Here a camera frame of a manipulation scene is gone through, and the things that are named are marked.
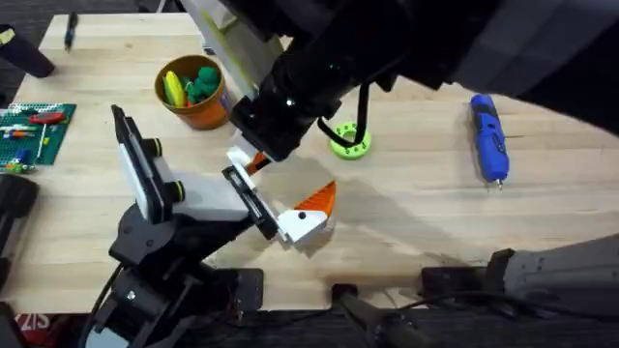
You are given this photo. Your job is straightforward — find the black rail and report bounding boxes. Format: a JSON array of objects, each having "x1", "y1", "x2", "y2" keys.
[{"x1": 188, "y1": 308, "x2": 619, "y2": 348}]

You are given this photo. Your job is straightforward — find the black stand tube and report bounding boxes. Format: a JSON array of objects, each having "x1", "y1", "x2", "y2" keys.
[{"x1": 331, "y1": 283, "x2": 436, "y2": 348}]

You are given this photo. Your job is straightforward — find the left wrist flat plate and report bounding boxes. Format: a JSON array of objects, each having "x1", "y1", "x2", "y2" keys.
[{"x1": 110, "y1": 103, "x2": 168, "y2": 226}]

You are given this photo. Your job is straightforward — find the right wrist flat plate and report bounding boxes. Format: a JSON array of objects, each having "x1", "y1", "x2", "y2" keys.
[{"x1": 179, "y1": 0, "x2": 285, "y2": 102}]

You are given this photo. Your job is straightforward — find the dark green pen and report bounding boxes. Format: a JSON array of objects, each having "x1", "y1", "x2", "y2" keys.
[{"x1": 63, "y1": 10, "x2": 80, "y2": 53}]

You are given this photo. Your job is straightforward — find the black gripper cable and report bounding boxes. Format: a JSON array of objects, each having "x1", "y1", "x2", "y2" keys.
[{"x1": 316, "y1": 81, "x2": 371, "y2": 149}]

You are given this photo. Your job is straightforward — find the wrist flat plate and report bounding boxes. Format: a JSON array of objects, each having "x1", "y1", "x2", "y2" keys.
[
  {"x1": 179, "y1": 0, "x2": 285, "y2": 102},
  {"x1": 110, "y1": 103, "x2": 168, "y2": 226}
]

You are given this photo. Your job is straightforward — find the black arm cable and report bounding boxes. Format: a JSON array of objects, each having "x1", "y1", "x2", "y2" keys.
[{"x1": 78, "y1": 263, "x2": 125, "y2": 348}]

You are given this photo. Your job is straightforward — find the black bulky equipment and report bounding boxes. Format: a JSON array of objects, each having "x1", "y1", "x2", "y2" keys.
[{"x1": 0, "y1": 173, "x2": 40, "y2": 296}]

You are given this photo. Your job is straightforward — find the green disc with holes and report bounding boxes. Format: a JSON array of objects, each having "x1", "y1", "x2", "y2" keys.
[{"x1": 330, "y1": 120, "x2": 373, "y2": 161}]

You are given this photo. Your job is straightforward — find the blue electric screwdriver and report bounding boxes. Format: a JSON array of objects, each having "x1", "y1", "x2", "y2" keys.
[{"x1": 468, "y1": 93, "x2": 512, "y2": 191}]

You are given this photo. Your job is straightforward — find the black cylinder with yellow tape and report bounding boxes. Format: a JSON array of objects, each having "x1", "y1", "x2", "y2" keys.
[{"x1": 0, "y1": 23, "x2": 57, "y2": 79}]

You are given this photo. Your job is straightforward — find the red printed bag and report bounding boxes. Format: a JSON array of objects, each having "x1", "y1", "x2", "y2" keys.
[{"x1": 13, "y1": 312, "x2": 67, "y2": 348}]

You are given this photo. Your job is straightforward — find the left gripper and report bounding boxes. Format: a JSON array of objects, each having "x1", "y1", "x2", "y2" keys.
[{"x1": 108, "y1": 130, "x2": 338, "y2": 268}]

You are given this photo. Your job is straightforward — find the orange tub with toys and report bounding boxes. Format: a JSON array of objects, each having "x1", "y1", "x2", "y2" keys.
[{"x1": 154, "y1": 53, "x2": 231, "y2": 131}]

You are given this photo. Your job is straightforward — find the green board with toy blocks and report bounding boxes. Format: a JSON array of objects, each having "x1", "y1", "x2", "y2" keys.
[{"x1": 0, "y1": 101, "x2": 77, "y2": 175}]

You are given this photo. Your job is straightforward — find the black knob with yellow ring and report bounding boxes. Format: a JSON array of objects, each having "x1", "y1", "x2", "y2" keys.
[
  {"x1": 166, "y1": 180, "x2": 187, "y2": 204},
  {"x1": 142, "y1": 137, "x2": 163, "y2": 159}
]

